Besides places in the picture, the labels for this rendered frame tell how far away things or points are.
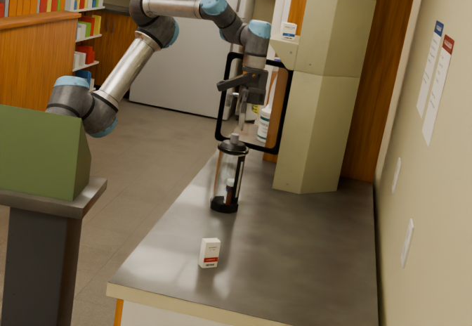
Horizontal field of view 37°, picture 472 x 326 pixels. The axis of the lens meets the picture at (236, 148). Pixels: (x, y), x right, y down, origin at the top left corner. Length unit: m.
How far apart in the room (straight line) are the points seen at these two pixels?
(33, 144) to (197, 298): 0.82
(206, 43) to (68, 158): 5.50
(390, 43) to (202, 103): 4.98
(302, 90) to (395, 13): 0.57
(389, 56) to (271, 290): 1.38
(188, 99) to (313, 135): 5.21
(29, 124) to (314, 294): 1.04
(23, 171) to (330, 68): 1.16
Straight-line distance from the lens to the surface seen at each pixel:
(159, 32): 2.63
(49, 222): 2.44
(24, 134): 2.36
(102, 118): 2.56
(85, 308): 3.67
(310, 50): 2.66
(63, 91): 2.48
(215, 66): 7.74
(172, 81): 7.87
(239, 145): 2.39
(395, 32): 3.02
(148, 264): 1.99
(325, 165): 2.82
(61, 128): 2.31
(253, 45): 2.31
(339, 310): 1.94
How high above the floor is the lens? 1.80
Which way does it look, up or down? 15 degrees down
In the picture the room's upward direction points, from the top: 10 degrees clockwise
